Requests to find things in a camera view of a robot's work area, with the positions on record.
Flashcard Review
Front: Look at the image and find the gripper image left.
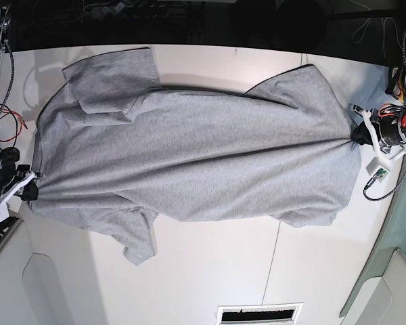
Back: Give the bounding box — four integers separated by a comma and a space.
0, 147, 39, 202

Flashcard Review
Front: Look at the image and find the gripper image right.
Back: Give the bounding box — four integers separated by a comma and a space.
351, 106, 406, 146

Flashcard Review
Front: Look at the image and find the grey t-shirt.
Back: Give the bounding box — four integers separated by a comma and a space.
30, 48, 361, 265

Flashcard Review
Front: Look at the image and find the white floor vent grille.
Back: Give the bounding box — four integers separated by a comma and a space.
216, 303, 303, 325

